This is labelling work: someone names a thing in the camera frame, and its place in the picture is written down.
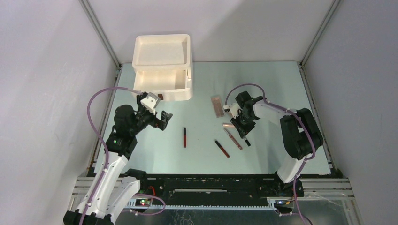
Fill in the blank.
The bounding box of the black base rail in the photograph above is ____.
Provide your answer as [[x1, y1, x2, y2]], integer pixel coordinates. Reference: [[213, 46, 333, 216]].
[[139, 174, 304, 207]]

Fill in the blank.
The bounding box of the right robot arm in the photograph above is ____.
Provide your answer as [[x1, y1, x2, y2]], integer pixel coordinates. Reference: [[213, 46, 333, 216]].
[[223, 91, 324, 196]]

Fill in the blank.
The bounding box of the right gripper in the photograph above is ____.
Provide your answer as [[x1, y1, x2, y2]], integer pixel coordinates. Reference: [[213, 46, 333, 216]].
[[230, 112, 255, 139]]

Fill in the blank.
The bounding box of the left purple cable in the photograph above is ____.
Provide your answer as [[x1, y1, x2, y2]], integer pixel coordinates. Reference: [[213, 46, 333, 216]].
[[77, 87, 166, 225]]

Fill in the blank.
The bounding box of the white drawer organizer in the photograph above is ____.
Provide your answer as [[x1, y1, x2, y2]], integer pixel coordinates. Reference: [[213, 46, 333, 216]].
[[131, 34, 194, 102]]

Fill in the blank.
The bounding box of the long eyeshadow palette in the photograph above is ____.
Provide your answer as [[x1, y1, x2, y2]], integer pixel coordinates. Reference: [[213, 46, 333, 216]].
[[211, 96, 225, 118]]

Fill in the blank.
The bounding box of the dark red lip gloss tube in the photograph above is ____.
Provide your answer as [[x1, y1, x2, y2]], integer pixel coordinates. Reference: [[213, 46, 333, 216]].
[[214, 140, 230, 158]]

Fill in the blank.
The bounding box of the aluminium frame rail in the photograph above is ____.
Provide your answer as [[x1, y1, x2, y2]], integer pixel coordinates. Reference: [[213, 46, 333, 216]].
[[79, 0, 122, 69]]

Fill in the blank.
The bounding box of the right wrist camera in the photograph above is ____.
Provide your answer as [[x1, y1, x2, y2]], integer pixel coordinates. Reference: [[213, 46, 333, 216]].
[[223, 103, 241, 118]]

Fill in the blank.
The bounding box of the white top drawer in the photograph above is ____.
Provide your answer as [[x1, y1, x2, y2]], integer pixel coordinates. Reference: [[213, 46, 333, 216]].
[[134, 70, 193, 101]]

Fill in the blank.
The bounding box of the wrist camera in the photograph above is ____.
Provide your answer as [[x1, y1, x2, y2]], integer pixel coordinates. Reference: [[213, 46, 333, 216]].
[[223, 103, 241, 118], [139, 92, 161, 115]]

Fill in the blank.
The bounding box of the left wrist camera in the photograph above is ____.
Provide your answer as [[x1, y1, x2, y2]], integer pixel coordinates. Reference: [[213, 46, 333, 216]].
[[139, 92, 161, 115]]

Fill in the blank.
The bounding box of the clear mascara tube black cap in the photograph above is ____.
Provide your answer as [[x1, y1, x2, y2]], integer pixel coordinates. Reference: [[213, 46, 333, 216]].
[[242, 136, 251, 146]]

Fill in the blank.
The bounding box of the pink concealer tube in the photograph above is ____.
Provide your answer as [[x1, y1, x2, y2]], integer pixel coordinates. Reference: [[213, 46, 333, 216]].
[[222, 123, 234, 128]]

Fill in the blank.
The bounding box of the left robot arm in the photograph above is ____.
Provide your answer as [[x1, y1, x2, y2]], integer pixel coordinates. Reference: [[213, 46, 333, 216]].
[[63, 105, 173, 225]]

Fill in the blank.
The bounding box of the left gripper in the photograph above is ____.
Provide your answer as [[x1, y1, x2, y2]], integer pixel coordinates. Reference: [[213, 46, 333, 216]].
[[130, 96, 172, 135]]

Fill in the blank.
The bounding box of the red lettered lip gloss tube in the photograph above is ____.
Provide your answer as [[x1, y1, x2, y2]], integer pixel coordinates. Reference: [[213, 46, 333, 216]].
[[224, 128, 243, 150]]

